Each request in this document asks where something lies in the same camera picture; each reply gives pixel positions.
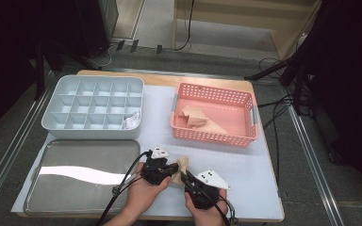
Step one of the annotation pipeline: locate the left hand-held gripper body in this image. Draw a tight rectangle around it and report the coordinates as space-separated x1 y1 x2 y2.
140 146 171 186

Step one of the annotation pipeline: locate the white floor cable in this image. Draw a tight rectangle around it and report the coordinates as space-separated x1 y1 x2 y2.
102 45 114 69

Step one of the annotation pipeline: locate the person's right hand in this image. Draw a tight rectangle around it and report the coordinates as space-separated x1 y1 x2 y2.
185 187 229 226

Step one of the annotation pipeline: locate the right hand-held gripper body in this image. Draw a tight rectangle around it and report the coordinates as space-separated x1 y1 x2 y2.
185 169 232 210

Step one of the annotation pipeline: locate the white compartment storage box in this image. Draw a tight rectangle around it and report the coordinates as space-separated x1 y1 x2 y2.
41 74 145 140

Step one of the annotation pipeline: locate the wooden shelf unit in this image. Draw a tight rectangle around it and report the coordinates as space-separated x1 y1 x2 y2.
173 0 323 60

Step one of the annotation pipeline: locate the white table mat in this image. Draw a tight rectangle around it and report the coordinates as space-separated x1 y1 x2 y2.
11 84 286 220

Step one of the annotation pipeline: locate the aluminium frame rail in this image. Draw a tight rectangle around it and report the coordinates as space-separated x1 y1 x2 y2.
279 84 347 226
0 71 60 218

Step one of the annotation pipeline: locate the right hand-held gripper cable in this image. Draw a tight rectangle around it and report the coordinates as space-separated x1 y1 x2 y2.
201 185 237 226

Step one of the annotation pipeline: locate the tan sock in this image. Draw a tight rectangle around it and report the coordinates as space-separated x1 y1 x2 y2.
169 155 190 186

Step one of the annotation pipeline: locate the black hanging cable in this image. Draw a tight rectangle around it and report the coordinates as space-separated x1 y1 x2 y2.
173 0 196 52

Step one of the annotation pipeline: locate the black curtain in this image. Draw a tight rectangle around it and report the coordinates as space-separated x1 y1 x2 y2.
295 0 362 205
0 0 78 140

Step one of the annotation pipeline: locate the black metal stand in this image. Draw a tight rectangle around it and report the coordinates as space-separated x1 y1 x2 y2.
244 56 312 116

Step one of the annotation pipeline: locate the black floor cable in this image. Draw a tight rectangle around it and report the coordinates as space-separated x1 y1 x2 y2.
262 93 296 185

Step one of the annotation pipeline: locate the white sock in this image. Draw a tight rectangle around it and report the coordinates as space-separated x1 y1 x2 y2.
122 111 141 131

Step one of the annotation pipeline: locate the pink plastic basket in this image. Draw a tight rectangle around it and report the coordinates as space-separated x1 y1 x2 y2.
170 82 260 149

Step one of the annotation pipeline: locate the dark cabinet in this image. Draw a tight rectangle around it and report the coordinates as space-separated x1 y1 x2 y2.
74 0 120 59

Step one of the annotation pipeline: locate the grey translucent box lid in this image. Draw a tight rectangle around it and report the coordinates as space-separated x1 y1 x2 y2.
23 138 141 217

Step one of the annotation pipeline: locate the person's left hand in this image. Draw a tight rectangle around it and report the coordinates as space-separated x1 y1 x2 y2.
125 163 173 218

